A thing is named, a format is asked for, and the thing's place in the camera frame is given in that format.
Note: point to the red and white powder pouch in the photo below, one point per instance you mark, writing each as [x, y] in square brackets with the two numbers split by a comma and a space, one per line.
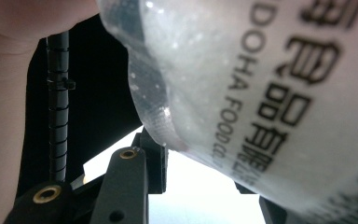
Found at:
[214, 77]

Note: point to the white paper sheet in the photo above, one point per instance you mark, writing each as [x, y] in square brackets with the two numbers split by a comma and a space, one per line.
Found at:
[199, 186]

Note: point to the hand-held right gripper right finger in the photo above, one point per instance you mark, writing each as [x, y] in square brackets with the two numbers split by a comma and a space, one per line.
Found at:
[272, 211]

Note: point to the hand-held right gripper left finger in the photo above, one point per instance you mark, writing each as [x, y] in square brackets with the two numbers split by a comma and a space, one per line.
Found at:
[155, 168]

